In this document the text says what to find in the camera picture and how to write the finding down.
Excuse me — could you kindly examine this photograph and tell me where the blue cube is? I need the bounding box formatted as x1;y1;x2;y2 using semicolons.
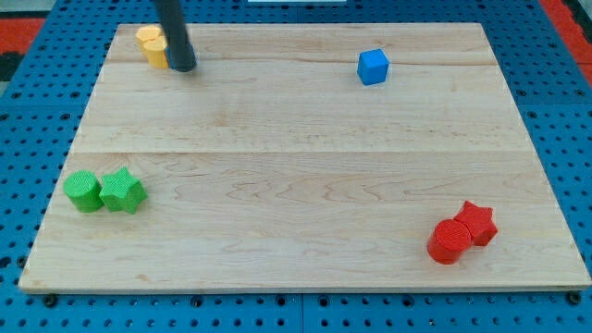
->
357;49;389;86

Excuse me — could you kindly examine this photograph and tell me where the blue triangle block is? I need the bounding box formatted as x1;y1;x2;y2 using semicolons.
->
165;46;173;69

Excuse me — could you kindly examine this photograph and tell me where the light wooden board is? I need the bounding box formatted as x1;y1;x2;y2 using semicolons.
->
19;23;591;294

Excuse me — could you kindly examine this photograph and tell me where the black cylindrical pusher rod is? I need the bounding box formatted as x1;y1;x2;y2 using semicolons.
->
154;0;197;72

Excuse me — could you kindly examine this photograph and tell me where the red cylinder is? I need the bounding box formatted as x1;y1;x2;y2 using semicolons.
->
426;219;472;265

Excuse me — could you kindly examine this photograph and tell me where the green star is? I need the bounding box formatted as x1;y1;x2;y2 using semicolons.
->
99;167;148;215

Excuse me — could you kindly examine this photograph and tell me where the yellow block front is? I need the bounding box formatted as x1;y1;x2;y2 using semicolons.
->
142;36;169;68

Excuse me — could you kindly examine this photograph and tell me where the yellow block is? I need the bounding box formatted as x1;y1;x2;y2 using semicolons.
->
135;24;163;51
142;36;169;68

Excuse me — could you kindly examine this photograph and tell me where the red star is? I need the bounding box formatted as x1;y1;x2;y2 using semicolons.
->
453;201;498;247

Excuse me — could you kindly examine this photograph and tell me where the yellow block rear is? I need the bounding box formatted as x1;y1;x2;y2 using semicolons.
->
135;24;163;51

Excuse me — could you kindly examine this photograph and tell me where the green cylinder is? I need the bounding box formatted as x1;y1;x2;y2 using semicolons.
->
63;170;104;213

